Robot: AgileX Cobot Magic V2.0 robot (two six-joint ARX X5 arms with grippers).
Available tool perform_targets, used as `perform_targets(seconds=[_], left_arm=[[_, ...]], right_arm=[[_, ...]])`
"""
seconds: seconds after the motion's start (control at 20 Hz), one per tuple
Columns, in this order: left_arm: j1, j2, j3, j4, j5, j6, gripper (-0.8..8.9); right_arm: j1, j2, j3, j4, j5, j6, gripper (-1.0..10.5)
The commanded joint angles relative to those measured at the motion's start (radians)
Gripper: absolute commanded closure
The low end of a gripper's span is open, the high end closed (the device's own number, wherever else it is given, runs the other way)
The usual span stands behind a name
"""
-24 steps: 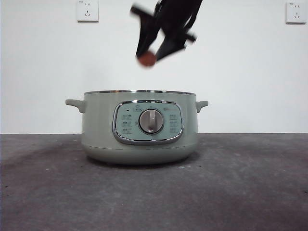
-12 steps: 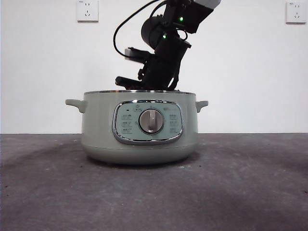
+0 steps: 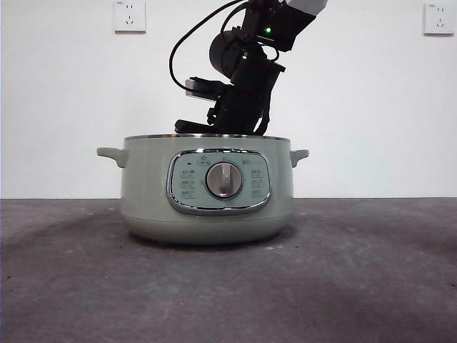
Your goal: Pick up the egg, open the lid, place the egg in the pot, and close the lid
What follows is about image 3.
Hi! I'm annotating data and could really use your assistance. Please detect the pale green electric pot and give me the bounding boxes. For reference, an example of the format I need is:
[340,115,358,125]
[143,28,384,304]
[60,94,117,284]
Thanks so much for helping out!
[96,134,310,246]

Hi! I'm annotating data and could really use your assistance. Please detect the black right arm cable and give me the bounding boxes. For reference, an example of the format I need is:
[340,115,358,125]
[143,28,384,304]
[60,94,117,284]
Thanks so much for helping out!
[168,0,251,90]

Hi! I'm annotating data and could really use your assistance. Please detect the white wall socket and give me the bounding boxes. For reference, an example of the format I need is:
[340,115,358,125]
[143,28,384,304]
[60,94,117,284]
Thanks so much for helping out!
[114,0,147,35]
[423,3,451,36]

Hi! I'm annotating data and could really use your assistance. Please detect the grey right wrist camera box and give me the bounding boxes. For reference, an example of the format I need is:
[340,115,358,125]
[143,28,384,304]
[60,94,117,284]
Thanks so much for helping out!
[184,76,233,101]

